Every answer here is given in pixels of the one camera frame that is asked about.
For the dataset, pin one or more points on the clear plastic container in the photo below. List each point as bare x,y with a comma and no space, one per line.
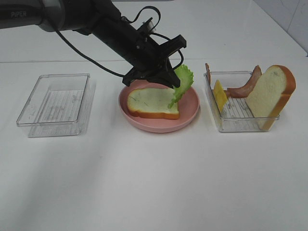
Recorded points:
58,105
235,116

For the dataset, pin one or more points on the pink round plate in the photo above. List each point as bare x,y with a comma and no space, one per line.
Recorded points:
189,106

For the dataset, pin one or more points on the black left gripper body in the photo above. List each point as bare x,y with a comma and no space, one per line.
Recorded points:
150,56

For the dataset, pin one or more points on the green lettuce leaf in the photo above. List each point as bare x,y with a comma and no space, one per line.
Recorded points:
185,76

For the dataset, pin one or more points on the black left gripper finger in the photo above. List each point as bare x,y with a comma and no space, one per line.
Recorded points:
164,75

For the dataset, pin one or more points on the curved bacon strip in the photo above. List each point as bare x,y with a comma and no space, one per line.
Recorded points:
246,89

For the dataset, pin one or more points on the yellow cheese slice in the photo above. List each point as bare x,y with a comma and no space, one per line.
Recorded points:
219,95

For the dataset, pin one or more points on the bread slice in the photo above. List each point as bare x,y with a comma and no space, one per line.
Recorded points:
271,92
152,103

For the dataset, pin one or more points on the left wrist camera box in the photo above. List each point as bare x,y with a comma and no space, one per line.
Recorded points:
146,28

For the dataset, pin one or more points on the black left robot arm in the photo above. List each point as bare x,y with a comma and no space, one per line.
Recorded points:
98,17

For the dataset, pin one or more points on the left clear plastic container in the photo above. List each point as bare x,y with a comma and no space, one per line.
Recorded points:
58,105

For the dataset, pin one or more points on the right clear plastic container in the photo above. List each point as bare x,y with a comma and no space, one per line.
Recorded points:
235,116

